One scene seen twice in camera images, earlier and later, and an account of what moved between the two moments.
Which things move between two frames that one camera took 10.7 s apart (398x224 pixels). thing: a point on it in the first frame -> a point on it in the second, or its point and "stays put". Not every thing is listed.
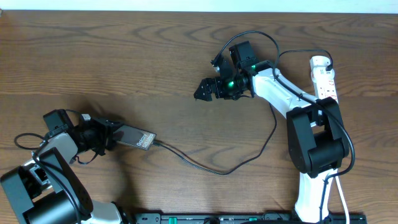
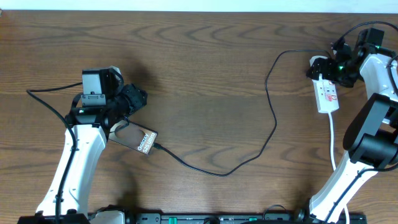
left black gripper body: x=107 y=134 -> x=137 y=98
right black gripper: x=206 y=83 -> x=317 y=66
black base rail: x=247 y=218 stays put
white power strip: x=324 y=82 stays put
